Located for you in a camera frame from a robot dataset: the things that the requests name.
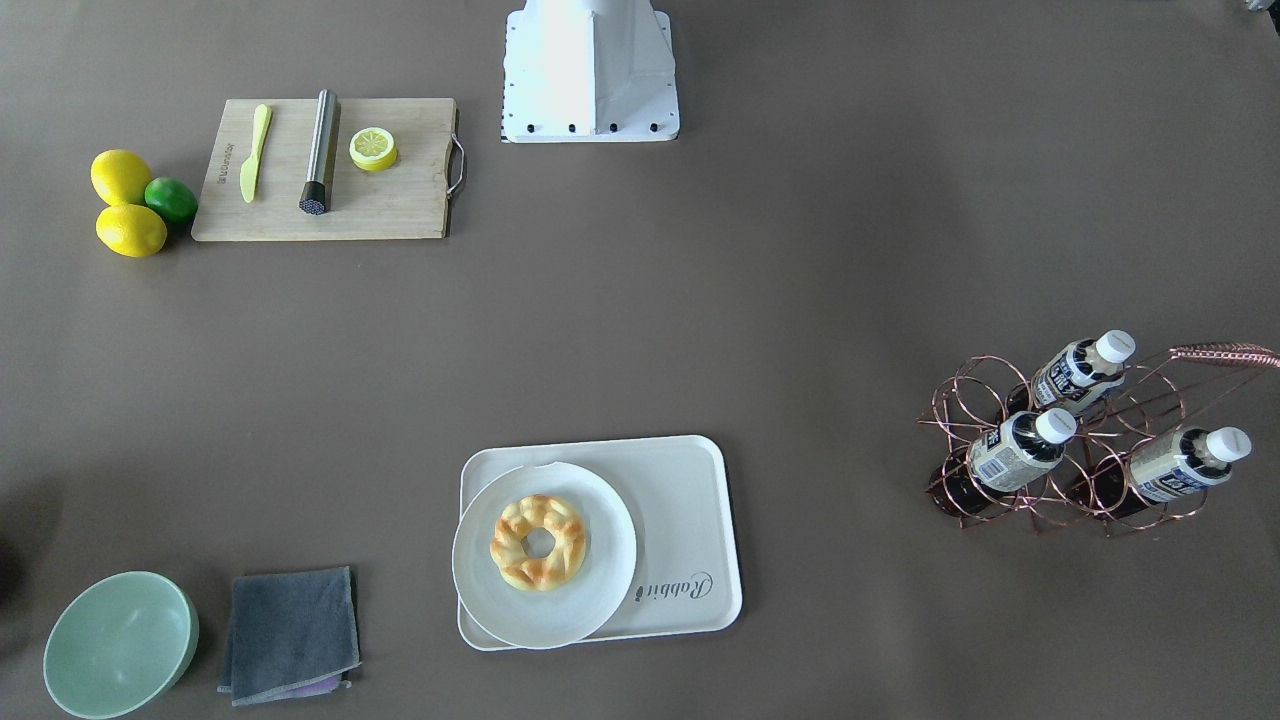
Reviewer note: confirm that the tea bottle white cap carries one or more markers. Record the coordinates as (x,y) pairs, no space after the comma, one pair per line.
(1078,377)

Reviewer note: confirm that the cream serving tray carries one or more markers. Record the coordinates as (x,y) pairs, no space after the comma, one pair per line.
(687,577)

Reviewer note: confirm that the middle tea bottle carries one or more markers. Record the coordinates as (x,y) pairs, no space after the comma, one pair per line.
(1001,461)

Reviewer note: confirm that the outer tea bottle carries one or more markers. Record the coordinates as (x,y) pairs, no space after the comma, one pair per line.
(1174,466)

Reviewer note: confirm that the white plate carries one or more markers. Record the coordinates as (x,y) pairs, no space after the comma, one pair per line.
(543,620)

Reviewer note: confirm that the bamboo cutting board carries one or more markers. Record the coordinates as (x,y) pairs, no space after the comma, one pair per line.
(408,201)

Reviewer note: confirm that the half lemon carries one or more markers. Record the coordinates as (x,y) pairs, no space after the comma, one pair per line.
(373,149)

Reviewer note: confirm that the steel muddler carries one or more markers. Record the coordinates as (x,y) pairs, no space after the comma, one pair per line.
(314,199)

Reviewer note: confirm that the yellow plastic knife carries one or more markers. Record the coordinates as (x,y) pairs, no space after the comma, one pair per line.
(249,172)

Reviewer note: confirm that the grey folded cloth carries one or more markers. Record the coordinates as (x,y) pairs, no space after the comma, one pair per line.
(290,635)

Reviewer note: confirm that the green lime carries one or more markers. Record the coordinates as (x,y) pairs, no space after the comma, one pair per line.
(173,200)

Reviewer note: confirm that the lower yellow lemon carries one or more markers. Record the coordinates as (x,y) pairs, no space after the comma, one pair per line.
(131,230)

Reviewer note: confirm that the yellow lemon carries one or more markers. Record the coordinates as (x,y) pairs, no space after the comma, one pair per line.
(131,230)
(120,177)

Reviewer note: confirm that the upper yellow lemon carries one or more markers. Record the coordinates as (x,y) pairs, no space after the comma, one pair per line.
(120,177)

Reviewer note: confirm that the green ceramic bowl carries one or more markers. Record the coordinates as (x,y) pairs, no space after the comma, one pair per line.
(120,644)

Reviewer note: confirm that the braided ring pastry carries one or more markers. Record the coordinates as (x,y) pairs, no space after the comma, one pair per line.
(539,543)

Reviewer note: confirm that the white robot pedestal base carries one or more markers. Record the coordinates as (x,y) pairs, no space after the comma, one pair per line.
(589,71)

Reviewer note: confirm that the copper wire bottle rack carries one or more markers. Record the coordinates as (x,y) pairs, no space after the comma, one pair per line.
(1165,393)

